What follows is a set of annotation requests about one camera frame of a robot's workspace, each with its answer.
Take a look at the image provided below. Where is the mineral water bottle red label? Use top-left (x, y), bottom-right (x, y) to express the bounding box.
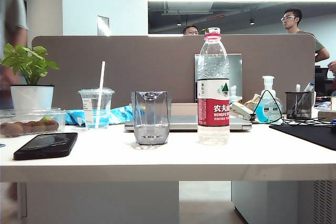
top-left (196, 27), bottom-right (232, 146)

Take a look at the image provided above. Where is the faceted clear glass mug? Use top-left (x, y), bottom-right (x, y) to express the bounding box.
top-left (130, 90), bottom-right (172, 146)

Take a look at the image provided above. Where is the small white spray bottle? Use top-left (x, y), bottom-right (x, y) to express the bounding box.
top-left (228, 85), bottom-right (238, 103)

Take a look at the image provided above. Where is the blue hand sanitizer pump bottle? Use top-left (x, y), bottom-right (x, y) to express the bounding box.
top-left (254, 75), bottom-right (285, 123)

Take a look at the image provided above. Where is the beige laptop riser box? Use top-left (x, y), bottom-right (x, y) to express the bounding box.
top-left (170, 102), bottom-right (199, 116)

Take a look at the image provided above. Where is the silver laptop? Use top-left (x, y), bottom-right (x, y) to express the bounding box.
top-left (124, 113), bottom-right (253, 132)

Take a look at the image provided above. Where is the blue patterned cloth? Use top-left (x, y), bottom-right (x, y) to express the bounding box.
top-left (65, 104), bottom-right (136, 126)

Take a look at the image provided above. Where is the brown desk partition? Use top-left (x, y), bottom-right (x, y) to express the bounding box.
top-left (31, 34), bottom-right (317, 110)

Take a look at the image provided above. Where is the white drinking straw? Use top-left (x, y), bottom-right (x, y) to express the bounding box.
top-left (94, 61), bottom-right (106, 129)

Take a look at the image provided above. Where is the person behind partition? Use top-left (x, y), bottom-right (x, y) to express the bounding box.
top-left (183, 25), bottom-right (200, 36)

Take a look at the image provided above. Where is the white stapler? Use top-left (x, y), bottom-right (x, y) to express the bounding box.
top-left (230, 101), bottom-right (257, 121)

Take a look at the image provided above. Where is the clear plastic lidded cup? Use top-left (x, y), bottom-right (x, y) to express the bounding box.
top-left (78, 89), bottom-right (116, 131)

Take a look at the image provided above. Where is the clear plastic fruit box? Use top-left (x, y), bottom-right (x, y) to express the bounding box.
top-left (0, 107), bottom-right (68, 138)

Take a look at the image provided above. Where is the brown kiwi fruit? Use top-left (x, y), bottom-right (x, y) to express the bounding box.
top-left (12, 121), bottom-right (27, 136)
top-left (26, 120), bottom-right (47, 134)
top-left (45, 119), bottom-right (59, 132)
top-left (0, 122), bottom-right (14, 137)

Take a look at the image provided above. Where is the white desk leg panel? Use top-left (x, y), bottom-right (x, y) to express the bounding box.
top-left (17, 181), bottom-right (180, 224)

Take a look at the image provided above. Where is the black mesh pen holder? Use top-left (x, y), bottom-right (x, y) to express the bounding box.
top-left (285, 90), bottom-right (316, 121)

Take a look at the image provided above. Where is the black smartphone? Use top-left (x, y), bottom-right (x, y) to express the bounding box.
top-left (13, 132), bottom-right (79, 161)

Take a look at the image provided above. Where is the white plant pot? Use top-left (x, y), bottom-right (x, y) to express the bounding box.
top-left (9, 84), bottom-right (55, 112)

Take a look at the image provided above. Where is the white marker blue cap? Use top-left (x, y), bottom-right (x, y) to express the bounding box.
top-left (303, 81), bottom-right (316, 93)

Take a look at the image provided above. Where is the black desk mat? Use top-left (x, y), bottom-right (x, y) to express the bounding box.
top-left (269, 123), bottom-right (336, 152)

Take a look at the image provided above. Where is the green leafy plant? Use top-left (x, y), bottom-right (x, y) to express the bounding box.
top-left (0, 43), bottom-right (60, 86)

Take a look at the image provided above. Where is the person in olive shirt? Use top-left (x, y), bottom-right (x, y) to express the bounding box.
top-left (280, 8), bottom-right (331, 63)

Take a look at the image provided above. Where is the white under-desk cabinet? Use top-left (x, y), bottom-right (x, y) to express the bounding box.
top-left (232, 180), bottom-right (336, 224)

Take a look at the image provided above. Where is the black office chair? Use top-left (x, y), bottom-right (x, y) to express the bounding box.
top-left (314, 66), bottom-right (331, 97)

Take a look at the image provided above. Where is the person at picture edge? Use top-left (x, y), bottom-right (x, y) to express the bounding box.
top-left (327, 60), bottom-right (336, 97)

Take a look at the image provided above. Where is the person in pale t-shirt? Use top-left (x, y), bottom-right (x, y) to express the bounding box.
top-left (0, 0), bottom-right (29, 111)

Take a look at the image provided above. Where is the white wall notice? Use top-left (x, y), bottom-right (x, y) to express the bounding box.
top-left (97, 15), bottom-right (110, 36)

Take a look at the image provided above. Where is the black cable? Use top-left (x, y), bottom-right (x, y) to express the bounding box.
top-left (252, 89), bottom-right (336, 126)

